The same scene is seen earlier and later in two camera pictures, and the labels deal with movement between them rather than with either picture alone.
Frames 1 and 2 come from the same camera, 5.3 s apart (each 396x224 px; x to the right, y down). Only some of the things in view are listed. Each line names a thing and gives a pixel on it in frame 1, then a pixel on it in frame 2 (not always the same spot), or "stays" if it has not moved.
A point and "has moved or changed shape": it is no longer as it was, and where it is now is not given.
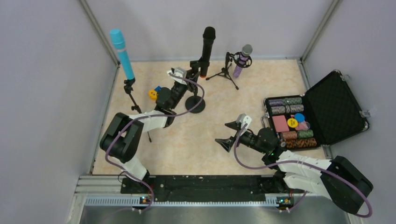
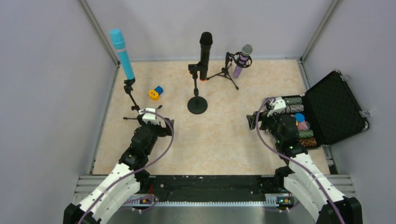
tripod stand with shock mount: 236,57 stays
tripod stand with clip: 128,88 stays
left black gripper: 190,74 -> 164,127
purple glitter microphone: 246,50 stays
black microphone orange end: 208,36 has moved or changed shape
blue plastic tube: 118,41 stays
